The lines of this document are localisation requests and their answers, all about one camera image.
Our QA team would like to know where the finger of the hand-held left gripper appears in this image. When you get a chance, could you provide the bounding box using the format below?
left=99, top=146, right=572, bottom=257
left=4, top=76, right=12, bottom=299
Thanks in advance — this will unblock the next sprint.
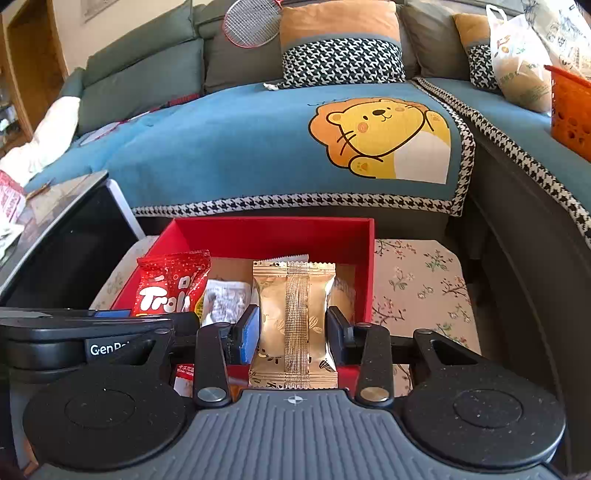
left=0, top=308, right=200, bottom=343

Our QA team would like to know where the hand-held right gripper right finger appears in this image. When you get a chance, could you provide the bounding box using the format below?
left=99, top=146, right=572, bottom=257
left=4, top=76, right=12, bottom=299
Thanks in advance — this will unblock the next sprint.
left=325, top=305, right=485, bottom=410

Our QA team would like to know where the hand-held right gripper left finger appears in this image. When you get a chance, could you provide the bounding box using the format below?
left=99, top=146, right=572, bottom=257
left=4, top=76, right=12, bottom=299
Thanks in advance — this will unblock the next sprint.
left=90, top=304, right=260, bottom=410

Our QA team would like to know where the yellow cake packet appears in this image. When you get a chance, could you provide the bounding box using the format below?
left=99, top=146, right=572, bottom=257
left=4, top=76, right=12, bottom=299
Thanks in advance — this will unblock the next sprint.
left=333, top=276, right=358, bottom=324

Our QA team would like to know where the silver snack packet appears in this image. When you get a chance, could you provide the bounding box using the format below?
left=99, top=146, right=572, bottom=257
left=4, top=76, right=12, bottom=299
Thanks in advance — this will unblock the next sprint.
left=200, top=278, right=253, bottom=326

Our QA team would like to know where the gold snack packet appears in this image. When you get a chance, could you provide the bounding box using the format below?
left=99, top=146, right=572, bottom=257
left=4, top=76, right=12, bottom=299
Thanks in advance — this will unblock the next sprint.
left=248, top=259, right=339, bottom=390

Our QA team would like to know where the red gummy packet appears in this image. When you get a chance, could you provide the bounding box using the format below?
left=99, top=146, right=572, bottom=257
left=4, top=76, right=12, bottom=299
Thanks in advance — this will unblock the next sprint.
left=130, top=249, right=212, bottom=319

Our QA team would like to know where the red cardboard box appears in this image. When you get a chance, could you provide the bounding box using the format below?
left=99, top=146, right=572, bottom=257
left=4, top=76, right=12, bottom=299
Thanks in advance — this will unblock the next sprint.
left=111, top=216, right=376, bottom=402

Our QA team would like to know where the black glossy side table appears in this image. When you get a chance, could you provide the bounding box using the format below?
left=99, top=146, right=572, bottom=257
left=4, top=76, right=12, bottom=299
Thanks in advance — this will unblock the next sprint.
left=0, top=169, right=147, bottom=315

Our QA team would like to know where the white bun packet red label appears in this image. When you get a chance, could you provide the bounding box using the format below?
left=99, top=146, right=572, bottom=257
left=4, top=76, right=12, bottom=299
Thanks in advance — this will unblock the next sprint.
left=169, top=363, right=199, bottom=398

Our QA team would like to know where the floral tablecloth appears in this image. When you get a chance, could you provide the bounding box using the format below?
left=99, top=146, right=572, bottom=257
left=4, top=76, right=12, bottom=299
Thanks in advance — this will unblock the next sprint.
left=89, top=237, right=484, bottom=398

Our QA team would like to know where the red white printed bag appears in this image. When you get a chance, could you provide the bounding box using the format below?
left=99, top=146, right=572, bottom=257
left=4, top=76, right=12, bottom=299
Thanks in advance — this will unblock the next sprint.
left=0, top=168, right=27, bottom=232

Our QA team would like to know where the blue lion blanket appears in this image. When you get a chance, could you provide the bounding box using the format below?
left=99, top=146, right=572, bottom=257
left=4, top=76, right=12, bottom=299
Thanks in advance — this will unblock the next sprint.
left=23, top=76, right=476, bottom=218

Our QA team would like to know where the white cloth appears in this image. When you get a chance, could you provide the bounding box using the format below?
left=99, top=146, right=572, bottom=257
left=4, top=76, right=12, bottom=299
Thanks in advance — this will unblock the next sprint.
left=0, top=95, right=82, bottom=186

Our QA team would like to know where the grey-green sofa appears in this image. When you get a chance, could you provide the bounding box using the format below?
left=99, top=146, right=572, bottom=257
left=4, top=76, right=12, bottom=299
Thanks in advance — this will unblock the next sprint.
left=60, top=0, right=591, bottom=467

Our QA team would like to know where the grey-green sofa cushion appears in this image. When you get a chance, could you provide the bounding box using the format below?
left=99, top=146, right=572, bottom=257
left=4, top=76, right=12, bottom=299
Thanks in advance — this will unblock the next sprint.
left=76, top=0, right=206, bottom=138
left=203, top=13, right=288, bottom=94
left=396, top=0, right=468, bottom=80

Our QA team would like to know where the wooden door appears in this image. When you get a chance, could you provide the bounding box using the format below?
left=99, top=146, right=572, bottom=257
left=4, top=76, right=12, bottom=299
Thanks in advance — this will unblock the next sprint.
left=0, top=0, right=71, bottom=154

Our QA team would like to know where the houndstooth trimmed sofa cover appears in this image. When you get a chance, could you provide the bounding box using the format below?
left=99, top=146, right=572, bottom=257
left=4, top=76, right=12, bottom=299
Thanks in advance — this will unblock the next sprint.
left=410, top=76, right=591, bottom=251

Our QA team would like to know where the large orange houndstooth pillow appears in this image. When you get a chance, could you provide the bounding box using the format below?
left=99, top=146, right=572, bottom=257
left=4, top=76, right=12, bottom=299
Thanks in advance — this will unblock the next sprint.
left=279, top=0, right=408, bottom=90

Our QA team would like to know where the badminton racket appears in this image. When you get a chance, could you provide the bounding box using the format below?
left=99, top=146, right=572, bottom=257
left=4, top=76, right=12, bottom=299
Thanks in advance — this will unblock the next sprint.
left=222, top=0, right=284, bottom=48

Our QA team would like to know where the small orange houndstooth pillow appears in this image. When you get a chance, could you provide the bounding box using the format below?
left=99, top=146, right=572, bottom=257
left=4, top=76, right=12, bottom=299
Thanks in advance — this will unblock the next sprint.
left=452, top=12, right=502, bottom=92

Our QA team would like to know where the orange plastic basket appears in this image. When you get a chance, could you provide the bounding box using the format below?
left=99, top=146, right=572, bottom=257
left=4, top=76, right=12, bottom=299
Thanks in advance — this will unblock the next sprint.
left=543, top=64, right=591, bottom=163

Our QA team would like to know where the white plastic bag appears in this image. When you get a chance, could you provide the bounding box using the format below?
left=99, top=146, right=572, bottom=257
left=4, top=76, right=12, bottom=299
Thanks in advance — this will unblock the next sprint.
left=485, top=4, right=555, bottom=114

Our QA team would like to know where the wall picture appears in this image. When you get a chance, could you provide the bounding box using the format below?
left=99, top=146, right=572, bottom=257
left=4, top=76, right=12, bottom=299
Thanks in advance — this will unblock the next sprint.
left=82, top=0, right=122, bottom=24

